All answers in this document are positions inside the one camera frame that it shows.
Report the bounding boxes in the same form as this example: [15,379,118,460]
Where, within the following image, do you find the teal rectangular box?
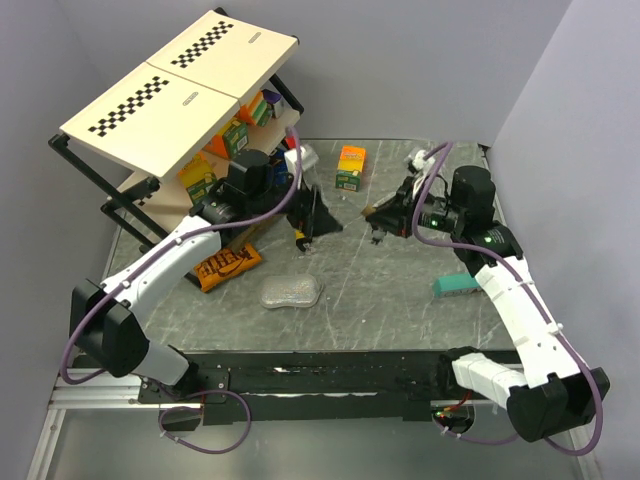
[432,273,481,298]

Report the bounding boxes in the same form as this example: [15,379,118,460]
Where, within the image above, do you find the yellow black padlock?
[295,230,312,251]

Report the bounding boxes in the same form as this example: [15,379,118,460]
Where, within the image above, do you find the silver glitter sponge pad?
[259,273,322,309]

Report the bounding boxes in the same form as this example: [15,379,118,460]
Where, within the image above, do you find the silver keys of yellow padlock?
[301,244,317,258]

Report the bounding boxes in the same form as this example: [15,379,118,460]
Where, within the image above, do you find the blue snack bag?
[270,149,289,186]

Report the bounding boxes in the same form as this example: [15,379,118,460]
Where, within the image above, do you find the orange snack bag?
[194,244,262,293]

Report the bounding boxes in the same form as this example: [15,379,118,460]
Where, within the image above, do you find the beige two-tier shelf rack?
[49,8,304,249]

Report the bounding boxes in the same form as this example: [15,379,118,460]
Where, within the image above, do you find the purple white small box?
[262,89,285,119]

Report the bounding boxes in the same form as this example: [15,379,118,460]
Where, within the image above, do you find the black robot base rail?
[138,350,475,425]

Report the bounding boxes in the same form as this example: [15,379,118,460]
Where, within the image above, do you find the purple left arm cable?
[58,124,305,386]

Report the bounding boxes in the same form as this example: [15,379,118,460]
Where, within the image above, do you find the grey figurine keychain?
[371,228,386,245]

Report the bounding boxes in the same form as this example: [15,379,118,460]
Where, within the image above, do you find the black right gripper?
[366,176,465,239]

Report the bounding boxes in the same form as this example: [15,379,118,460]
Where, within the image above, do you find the orange green box on table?
[335,145,367,192]

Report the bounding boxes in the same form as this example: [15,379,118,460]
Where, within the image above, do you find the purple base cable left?
[158,387,256,456]

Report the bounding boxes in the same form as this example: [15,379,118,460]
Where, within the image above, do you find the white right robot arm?
[363,166,610,442]

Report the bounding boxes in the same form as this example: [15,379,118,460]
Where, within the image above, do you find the orange green box middle shelf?
[203,117,249,160]

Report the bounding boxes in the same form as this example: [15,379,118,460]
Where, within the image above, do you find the orange green box upper shelf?
[237,91,272,127]

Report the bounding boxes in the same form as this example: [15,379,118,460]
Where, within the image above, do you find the yellow green box lower shelf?
[178,152,217,205]

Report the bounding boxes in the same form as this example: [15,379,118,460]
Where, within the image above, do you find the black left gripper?
[247,165,342,238]

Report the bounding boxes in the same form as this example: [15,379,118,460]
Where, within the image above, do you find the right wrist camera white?
[404,147,436,183]

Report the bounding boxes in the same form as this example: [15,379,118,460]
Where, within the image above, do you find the orange green box shelf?
[203,117,249,160]
[237,91,272,127]

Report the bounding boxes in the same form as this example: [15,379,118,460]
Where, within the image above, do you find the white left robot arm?
[65,145,342,402]

